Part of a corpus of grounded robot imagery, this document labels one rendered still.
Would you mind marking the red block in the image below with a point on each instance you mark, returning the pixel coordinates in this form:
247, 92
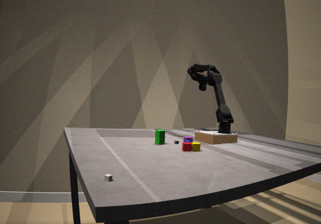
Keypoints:
186, 146

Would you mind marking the small white cube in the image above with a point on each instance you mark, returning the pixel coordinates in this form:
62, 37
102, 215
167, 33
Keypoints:
108, 177

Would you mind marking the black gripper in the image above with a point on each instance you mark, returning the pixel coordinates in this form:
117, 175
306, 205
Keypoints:
204, 79

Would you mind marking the green block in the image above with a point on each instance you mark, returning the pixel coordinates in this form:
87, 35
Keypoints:
160, 133
159, 141

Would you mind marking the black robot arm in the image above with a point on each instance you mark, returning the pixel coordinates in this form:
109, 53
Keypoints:
215, 78

